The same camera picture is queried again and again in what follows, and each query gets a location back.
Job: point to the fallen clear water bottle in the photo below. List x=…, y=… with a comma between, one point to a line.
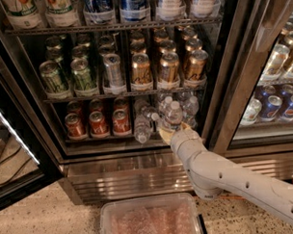
x=142, y=129

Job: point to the red soda can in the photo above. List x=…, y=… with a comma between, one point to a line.
x=98, y=125
x=75, y=127
x=121, y=124

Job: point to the gold can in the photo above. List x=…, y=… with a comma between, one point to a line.
x=141, y=78
x=168, y=77
x=194, y=69

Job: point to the blue can top left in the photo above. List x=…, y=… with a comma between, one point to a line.
x=99, y=12

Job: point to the open fridge glass door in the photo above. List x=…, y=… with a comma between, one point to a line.
x=25, y=166

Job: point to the upper wire shelf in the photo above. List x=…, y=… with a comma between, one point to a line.
x=112, y=27

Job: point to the silver can front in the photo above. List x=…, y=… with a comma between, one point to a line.
x=113, y=73

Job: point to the gold can front right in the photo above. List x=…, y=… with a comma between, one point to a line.
x=194, y=69

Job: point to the middle wire shelf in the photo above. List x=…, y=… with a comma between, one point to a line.
x=126, y=93

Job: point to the blue pepsi can right fridge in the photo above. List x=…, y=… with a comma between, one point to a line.
x=270, y=107

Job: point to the steel fridge base grille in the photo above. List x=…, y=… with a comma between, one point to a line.
x=103, y=178

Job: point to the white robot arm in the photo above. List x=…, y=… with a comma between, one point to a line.
x=210, y=174

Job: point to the green can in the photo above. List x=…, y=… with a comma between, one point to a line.
x=84, y=81
x=56, y=83

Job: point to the red soda can front middle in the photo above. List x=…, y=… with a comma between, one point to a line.
x=98, y=125

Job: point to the gold can front left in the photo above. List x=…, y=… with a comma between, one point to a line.
x=141, y=78

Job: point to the clear water bottle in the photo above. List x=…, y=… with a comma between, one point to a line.
x=163, y=106
x=190, y=109
x=173, y=116
x=142, y=129

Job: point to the green can front left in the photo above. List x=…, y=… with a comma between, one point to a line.
x=56, y=83

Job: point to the white can right fridge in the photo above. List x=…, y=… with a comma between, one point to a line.
x=251, y=112

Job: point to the blue can top shelf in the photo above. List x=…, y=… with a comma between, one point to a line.
x=134, y=10

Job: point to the gold can front middle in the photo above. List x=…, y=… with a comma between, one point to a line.
x=168, y=77

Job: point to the closed right fridge door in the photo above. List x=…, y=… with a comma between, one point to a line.
x=265, y=22

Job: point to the wire shelf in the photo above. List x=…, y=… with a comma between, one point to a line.
x=126, y=93
x=112, y=27

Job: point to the clear plastic bin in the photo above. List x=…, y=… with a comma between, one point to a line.
x=157, y=214

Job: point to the red soda can front right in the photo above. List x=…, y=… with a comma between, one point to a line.
x=121, y=124

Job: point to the red soda can front left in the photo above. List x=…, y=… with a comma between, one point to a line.
x=75, y=127

